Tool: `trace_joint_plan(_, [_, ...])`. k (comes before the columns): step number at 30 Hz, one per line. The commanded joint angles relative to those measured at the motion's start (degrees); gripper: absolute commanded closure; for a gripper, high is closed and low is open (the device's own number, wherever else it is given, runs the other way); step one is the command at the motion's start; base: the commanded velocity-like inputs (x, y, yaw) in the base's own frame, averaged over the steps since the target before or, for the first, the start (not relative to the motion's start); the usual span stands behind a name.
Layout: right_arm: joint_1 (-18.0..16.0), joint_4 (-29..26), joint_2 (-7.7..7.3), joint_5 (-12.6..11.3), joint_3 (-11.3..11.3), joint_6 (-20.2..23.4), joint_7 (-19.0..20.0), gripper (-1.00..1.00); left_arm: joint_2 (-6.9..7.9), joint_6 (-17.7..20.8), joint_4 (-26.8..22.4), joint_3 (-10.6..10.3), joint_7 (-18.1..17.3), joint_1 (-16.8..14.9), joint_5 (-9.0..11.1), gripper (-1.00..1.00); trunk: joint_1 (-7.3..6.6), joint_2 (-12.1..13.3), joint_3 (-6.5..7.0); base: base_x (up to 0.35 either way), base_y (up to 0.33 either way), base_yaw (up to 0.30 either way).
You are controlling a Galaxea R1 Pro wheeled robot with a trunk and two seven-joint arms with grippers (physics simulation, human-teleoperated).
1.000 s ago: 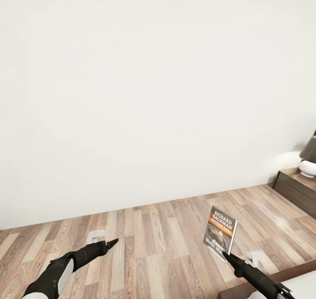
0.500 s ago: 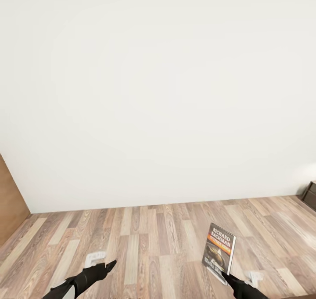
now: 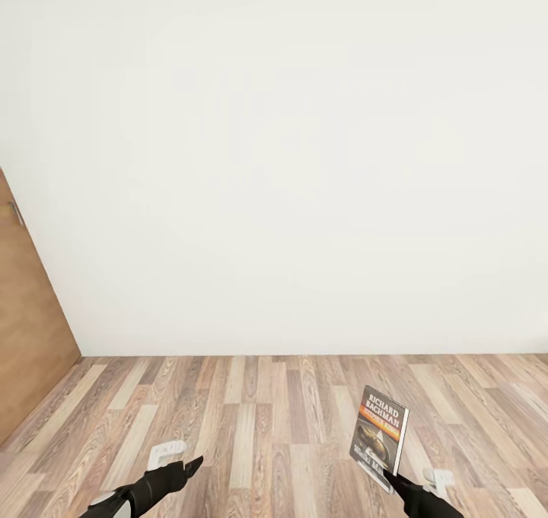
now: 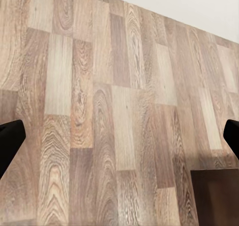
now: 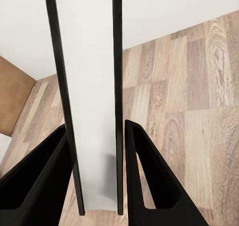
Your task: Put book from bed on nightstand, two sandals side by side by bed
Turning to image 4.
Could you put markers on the bed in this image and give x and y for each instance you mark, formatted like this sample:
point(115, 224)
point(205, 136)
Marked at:
point(216, 193)

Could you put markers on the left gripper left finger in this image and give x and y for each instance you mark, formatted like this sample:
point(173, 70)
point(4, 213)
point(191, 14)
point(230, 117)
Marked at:
point(12, 135)

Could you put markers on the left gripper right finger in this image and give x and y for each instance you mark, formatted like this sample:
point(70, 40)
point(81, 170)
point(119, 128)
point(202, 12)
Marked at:
point(231, 135)

